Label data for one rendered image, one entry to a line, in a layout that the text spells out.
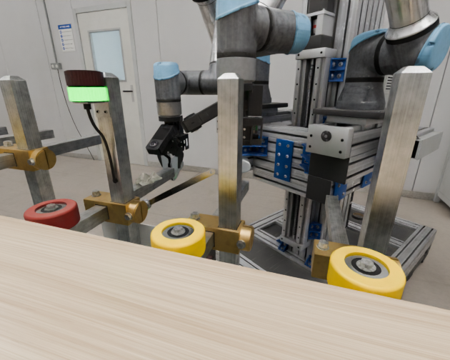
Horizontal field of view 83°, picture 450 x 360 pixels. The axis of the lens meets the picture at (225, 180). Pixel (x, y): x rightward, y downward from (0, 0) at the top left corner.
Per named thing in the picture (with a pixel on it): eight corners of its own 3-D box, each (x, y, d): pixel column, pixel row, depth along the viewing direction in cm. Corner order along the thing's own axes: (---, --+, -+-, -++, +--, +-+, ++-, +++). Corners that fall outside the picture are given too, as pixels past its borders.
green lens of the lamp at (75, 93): (88, 99, 49) (86, 87, 48) (114, 100, 47) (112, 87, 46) (61, 101, 43) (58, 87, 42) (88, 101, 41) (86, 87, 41)
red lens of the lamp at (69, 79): (86, 86, 48) (84, 73, 47) (112, 85, 46) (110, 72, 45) (58, 85, 42) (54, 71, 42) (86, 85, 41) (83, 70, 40)
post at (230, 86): (224, 296, 59) (223, 73, 43) (238, 300, 58) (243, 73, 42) (219, 308, 56) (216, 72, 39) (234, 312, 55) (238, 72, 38)
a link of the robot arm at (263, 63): (266, 80, 113) (268, 46, 108) (238, 81, 117) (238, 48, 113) (271, 81, 124) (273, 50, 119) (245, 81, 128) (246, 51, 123)
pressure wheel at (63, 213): (66, 243, 53) (53, 193, 49) (97, 251, 51) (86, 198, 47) (28, 268, 46) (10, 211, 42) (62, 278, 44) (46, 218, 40)
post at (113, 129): (133, 271, 66) (103, 73, 50) (145, 274, 65) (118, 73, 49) (124, 281, 63) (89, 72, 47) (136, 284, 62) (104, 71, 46)
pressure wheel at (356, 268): (306, 323, 35) (316, 253, 31) (343, 300, 39) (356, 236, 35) (360, 376, 29) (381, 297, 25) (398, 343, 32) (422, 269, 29)
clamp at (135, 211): (102, 209, 63) (99, 190, 61) (149, 217, 59) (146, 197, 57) (84, 219, 58) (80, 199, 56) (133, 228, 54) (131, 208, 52)
